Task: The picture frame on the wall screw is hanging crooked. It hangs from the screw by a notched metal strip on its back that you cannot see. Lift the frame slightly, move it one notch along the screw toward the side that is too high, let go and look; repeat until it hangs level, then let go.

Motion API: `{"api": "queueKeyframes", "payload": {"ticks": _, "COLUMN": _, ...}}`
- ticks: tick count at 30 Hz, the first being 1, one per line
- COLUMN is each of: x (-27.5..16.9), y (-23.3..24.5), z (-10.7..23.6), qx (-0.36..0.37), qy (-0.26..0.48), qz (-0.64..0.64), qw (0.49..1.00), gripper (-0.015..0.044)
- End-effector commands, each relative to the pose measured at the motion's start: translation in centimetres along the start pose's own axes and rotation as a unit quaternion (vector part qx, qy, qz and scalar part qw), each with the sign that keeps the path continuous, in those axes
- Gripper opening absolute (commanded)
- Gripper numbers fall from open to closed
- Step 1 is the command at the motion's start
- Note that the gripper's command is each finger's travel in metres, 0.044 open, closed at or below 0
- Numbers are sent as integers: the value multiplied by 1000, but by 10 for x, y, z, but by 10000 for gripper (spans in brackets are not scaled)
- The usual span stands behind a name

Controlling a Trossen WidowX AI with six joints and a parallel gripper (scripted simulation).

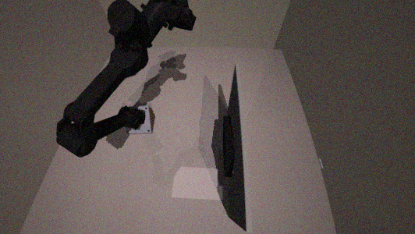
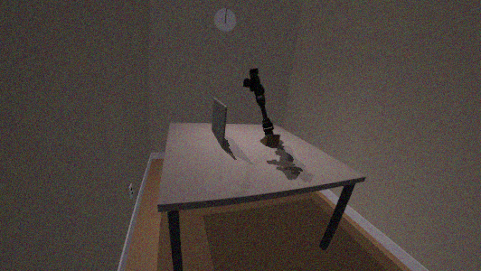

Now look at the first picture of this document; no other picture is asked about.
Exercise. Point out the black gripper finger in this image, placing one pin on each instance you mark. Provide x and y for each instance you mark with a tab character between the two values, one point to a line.
185	2

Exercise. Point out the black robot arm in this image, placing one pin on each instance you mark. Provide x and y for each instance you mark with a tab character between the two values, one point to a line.
133	34

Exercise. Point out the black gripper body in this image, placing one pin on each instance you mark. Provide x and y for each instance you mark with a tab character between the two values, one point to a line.
152	10

